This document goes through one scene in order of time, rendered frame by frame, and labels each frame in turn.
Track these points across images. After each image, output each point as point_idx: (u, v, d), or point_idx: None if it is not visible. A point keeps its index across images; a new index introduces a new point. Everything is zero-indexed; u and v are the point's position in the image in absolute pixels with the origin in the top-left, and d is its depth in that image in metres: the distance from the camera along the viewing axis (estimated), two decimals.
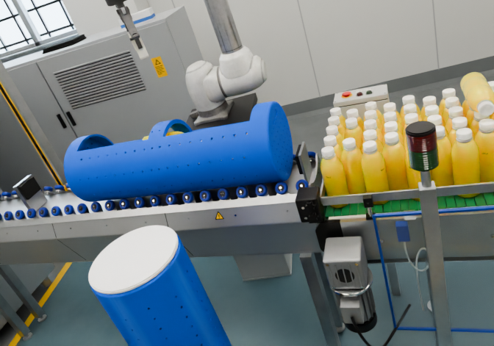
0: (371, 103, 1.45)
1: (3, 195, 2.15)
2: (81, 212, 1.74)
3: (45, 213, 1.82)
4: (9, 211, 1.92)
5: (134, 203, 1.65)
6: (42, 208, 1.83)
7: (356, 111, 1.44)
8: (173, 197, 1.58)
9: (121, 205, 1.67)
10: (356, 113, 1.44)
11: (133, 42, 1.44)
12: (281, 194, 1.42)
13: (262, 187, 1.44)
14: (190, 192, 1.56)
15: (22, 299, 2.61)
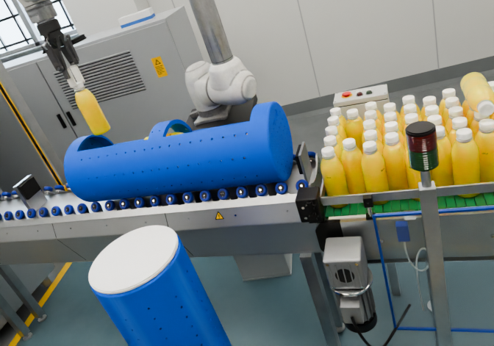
0: (371, 103, 1.45)
1: (3, 195, 2.15)
2: (81, 212, 1.74)
3: (45, 213, 1.82)
4: (9, 211, 1.92)
5: (134, 203, 1.65)
6: (42, 208, 1.83)
7: (356, 111, 1.44)
8: (173, 197, 1.58)
9: (121, 205, 1.67)
10: (356, 113, 1.44)
11: (71, 78, 1.47)
12: (281, 194, 1.42)
13: (262, 187, 1.44)
14: (190, 192, 1.56)
15: (22, 299, 2.61)
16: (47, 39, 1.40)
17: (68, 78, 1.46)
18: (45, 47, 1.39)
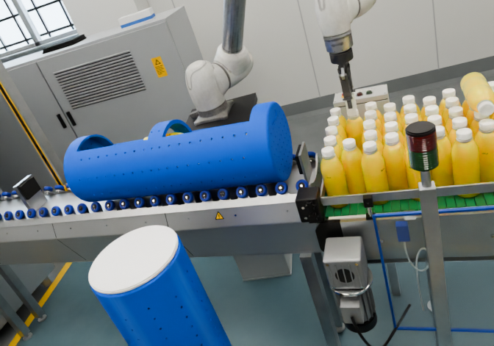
0: (371, 103, 1.45)
1: (3, 195, 2.15)
2: (81, 212, 1.74)
3: (45, 213, 1.82)
4: (9, 211, 1.92)
5: (134, 204, 1.65)
6: (42, 208, 1.83)
7: (356, 111, 1.44)
8: (173, 197, 1.58)
9: (121, 205, 1.67)
10: (356, 113, 1.44)
11: (353, 108, 1.42)
12: (281, 194, 1.42)
13: (262, 187, 1.44)
14: (189, 192, 1.56)
15: (22, 299, 2.61)
16: (343, 68, 1.34)
17: (352, 107, 1.41)
18: (343, 77, 1.33)
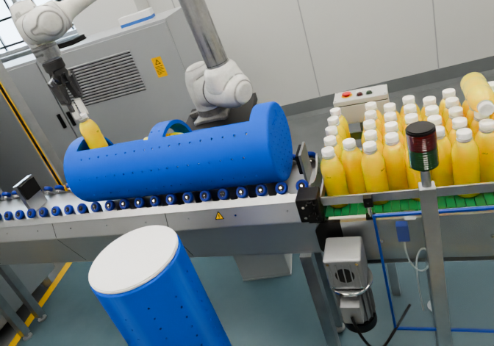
0: (371, 103, 1.45)
1: (3, 195, 2.15)
2: (81, 212, 1.74)
3: (45, 213, 1.82)
4: (9, 211, 1.92)
5: (134, 204, 1.65)
6: (42, 208, 1.83)
7: (83, 114, 1.59)
8: (173, 197, 1.58)
9: (121, 205, 1.67)
10: (82, 116, 1.59)
11: (76, 112, 1.57)
12: (281, 194, 1.42)
13: (262, 187, 1.44)
14: (189, 192, 1.56)
15: (22, 299, 2.61)
16: (53, 77, 1.50)
17: (73, 112, 1.56)
18: (51, 84, 1.49)
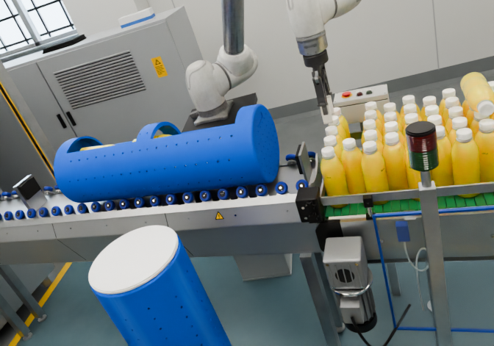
0: (371, 103, 1.45)
1: (3, 195, 2.15)
2: (81, 212, 1.74)
3: (45, 213, 1.82)
4: (9, 211, 1.92)
5: (142, 204, 1.63)
6: (42, 208, 1.83)
7: None
8: (166, 197, 1.59)
9: (124, 203, 1.66)
10: None
11: (328, 114, 1.32)
12: (283, 193, 1.41)
13: (257, 189, 1.45)
14: (182, 199, 1.56)
15: (22, 299, 2.61)
16: (317, 71, 1.25)
17: (328, 114, 1.31)
18: (317, 80, 1.24)
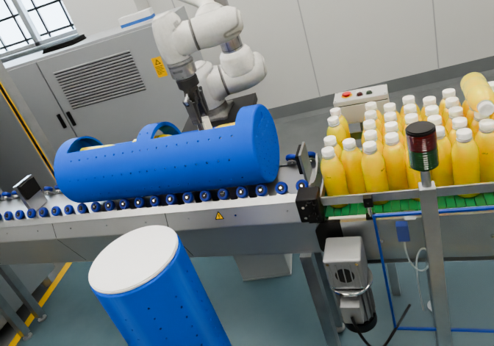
0: (371, 103, 1.45)
1: (3, 195, 2.15)
2: (81, 212, 1.74)
3: (45, 213, 1.82)
4: (9, 211, 1.92)
5: (142, 204, 1.63)
6: (42, 208, 1.83)
7: None
8: (166, 197, 1.59)
9: (124, 203, 1.66)
10: None
11: None
12: (283, 193, 1.41)
13: (257, 189, 1.45)
14: (182, 199, 1.56)
15: (22, 299, 2.61)
16: (187, 94, 1.39)
17: None
18: (187, 103, 1.38)
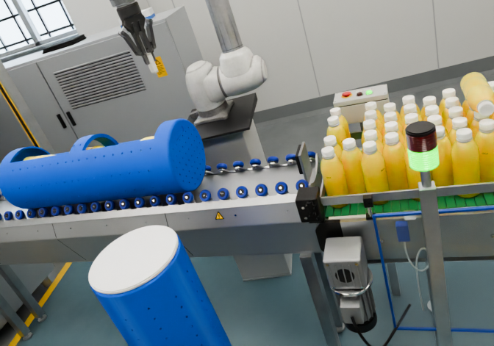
0: (371, 103, 1.45)
1: (3, 195, 2.15)
2: (82, 204, 1.74)
3: (40, 216, 1.83)
4: (9, 211, 1.92)
5: (139, 196, 1.64)
6: (43, 212, 1.83)
7: None
8: (170, 203, 1.58)
9: (122, 201, 1.67)
10: None
11: (151, 65, 1.42)
12: (283, 193, 1.41)
13: (259, 192, 1.44)
14: (190, 201, 1.55)
15: (22, 299, 2.61)
16: (124, 25, 1.34)
17: (147, 64, 1.41)
18: (121, 34, 1.34)
